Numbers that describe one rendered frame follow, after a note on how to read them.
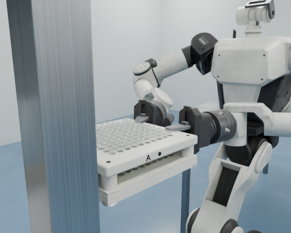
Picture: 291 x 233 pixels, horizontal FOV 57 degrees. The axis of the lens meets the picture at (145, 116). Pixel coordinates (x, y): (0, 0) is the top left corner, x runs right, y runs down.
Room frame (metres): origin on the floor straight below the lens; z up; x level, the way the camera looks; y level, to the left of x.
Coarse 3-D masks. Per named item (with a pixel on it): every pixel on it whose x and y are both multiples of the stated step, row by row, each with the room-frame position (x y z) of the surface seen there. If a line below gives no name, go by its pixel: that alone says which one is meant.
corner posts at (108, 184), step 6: (186, 150) 0.55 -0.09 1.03; (192, 150) 0.56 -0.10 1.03; (186, 156) 0.55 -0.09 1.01; (192, 156) 0.56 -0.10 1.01; (102, 180) 0.41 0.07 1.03; (108, 180) 0.41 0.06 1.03; (114, 180) 0.41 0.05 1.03; (102, 186) 0.41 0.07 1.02; (108, 186) 0.41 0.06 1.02; (114, 186) 0.41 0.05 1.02
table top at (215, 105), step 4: (200, 104) 1.82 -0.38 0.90; (204, 104) 1.82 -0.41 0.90; (208, 104) 1.82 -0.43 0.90; (212, 104) 1.82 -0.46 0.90; (216, 104) 1.82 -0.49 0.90; (200, 108) 1.69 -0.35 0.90; (204, 108) 1.69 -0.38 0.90; (208, 108) 1.69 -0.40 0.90; (212, 108) 1.69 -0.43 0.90; (216, 108) 1.69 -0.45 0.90; (288, 108) 1.69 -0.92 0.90; (284, 112) 1.56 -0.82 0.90; (288, 112) 1.56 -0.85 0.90
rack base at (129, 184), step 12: (168, 156) 0.56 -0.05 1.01; (180, 156) 0.56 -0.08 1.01; (144, 168) 0.50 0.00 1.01; (156, 168) 0.50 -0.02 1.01; (168, 168) 0.50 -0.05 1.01; (180, 168) 0.53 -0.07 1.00; (120, 180) 0.45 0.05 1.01; (132, 180) 0.45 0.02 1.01; (144, 180) 0.46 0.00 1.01; (156, 180) 0.48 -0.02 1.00; (108, 192) 0.40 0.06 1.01; (120, 192) 0.42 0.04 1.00; (132, 192) 0.43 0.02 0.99; (108, 204) 0.40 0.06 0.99
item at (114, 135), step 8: (96, 128) 0.60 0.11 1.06; (104, 128) 0.60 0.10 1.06; (112, 128) 0.60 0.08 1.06; (120, 128) 0.60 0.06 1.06; (128, 128) 0.59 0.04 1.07; (136, 128) 0.60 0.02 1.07; (144, 128) 0.60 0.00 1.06; (96, 136) 0.53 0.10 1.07; (104, 136) 0.54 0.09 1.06; (112, 136) 0.54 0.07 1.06; (120, 136) 0.53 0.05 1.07; (128, 136) 0.54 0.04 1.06; (136, 136) 0.54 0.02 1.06; (144, 136) 0.54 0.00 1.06; (104, 144) 0.51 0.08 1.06; (112, 144) 0.49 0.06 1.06; (120, 144) 0.49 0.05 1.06
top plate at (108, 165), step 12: (132, 120) 0.71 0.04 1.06; (180, 132) 0.59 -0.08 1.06; (144, 144) 0.51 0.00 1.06; (156, 144) 0.51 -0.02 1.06; (168, 144) 0.51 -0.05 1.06; (180, 144) 0.52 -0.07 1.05; (192, 144) 0.55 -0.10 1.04; (108, 156) 0.45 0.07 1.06; (120, 156) 0.45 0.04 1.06; (132, 156) 0.44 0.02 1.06; (144, 156) 0.46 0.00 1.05; (156, 156) 0.48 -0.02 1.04; (108, 168) 0.40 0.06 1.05; (120, 168) 0.42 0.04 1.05
